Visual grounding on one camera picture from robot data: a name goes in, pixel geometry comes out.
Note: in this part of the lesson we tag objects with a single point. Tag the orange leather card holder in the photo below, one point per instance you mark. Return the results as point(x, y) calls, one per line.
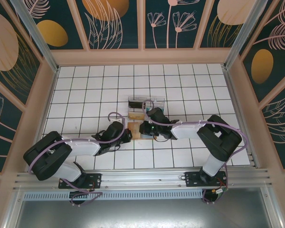
point(134, 129)

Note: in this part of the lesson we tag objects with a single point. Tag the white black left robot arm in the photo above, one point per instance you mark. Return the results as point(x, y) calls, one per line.
point(83, 148)

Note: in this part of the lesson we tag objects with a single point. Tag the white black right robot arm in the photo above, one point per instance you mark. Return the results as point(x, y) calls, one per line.
point(185, 131)

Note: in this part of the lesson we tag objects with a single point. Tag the clear acrylic card organizer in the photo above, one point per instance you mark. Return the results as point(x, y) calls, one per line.
point(156, 101)

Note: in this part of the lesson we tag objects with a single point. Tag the gold VIP card stack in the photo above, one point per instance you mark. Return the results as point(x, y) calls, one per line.
point(136, 116)

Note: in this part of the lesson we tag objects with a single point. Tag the black VIP card stack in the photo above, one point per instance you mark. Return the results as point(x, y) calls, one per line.
point(135, 104)

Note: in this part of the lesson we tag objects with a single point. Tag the grey steel base sheet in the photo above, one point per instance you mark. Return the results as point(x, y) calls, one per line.
point(142, 213)

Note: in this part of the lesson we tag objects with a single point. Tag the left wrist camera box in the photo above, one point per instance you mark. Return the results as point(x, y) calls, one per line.
point(117, 121)

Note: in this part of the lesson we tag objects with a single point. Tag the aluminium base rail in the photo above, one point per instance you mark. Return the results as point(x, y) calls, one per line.
point(137, 177)

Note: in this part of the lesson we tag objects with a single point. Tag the aluminium side rail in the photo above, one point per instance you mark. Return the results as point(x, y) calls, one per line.
point(239, 114)

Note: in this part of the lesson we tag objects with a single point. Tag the wall panel three pink flowers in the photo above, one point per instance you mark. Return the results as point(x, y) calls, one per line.
point(171, 23)

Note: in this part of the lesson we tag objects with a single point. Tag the wall panel golden disc leaves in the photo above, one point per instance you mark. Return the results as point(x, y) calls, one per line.
point(109, 23)

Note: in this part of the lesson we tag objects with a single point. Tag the wall panel small pink flower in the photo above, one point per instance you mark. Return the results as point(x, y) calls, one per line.
point(2, 128)

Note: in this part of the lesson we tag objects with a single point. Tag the wall panel pink disc fronds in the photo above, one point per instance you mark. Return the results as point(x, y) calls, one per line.
point(223, 23)

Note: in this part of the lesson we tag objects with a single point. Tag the wall panel pink leaf outlines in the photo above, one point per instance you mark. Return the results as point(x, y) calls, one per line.
point(280, 128)

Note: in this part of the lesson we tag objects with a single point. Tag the wall panel golden oval feathers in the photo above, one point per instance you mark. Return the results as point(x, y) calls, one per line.
point(270, 59)

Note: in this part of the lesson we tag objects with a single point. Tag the wall panel large pink disc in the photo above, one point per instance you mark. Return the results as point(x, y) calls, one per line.
point(4, 47)

